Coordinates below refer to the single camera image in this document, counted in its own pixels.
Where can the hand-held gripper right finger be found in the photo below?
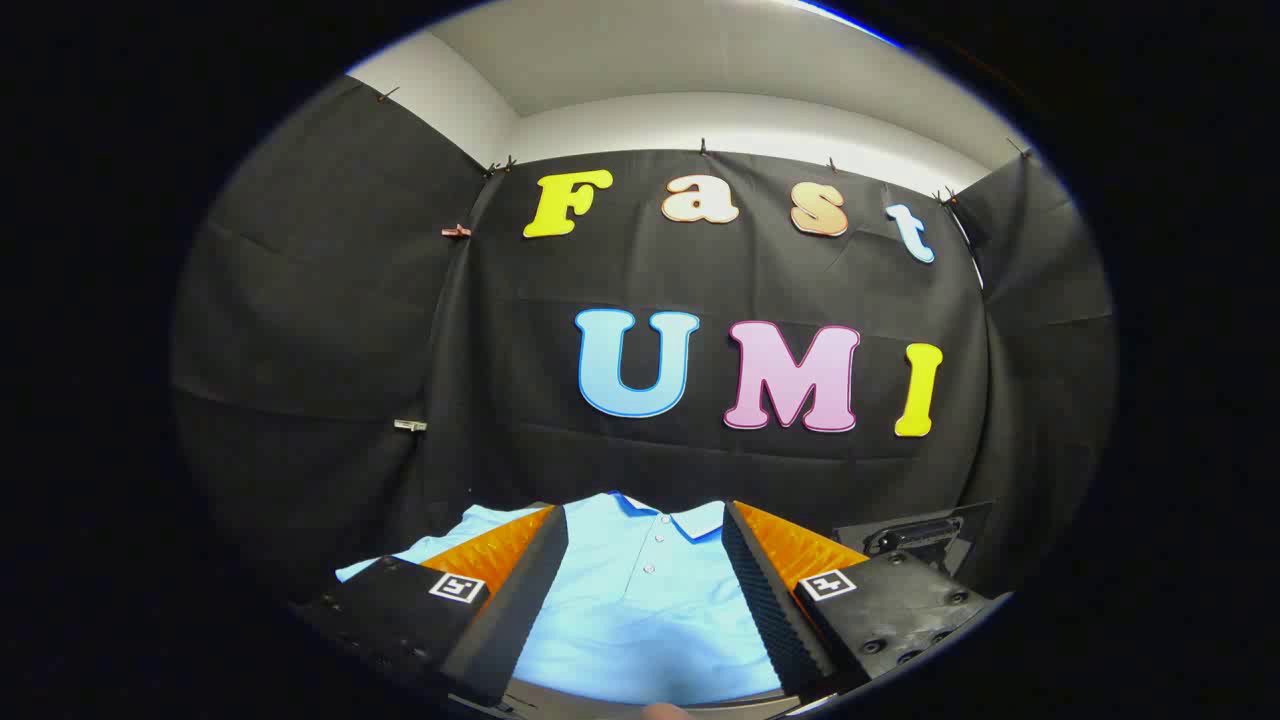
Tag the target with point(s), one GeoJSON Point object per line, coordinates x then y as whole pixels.
{"type": "Point", "coordinates": [765, 590]}

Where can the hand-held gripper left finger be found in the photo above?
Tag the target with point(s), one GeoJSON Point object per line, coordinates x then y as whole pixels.
{"type": "Point", "coordinates": [520, 590]}

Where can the light blue polo shirt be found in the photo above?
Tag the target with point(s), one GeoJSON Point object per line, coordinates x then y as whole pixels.
{"type": "Point", "coordinates": [650, 610]}

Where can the black backdrop cloth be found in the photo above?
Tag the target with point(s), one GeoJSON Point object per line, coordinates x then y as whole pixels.
{"type": "Point", "coordinates": [660, 460]}

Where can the silver cloth clip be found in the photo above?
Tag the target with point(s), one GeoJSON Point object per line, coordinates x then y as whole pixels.
{"type": "Point", "coordinates": [410, 425]}

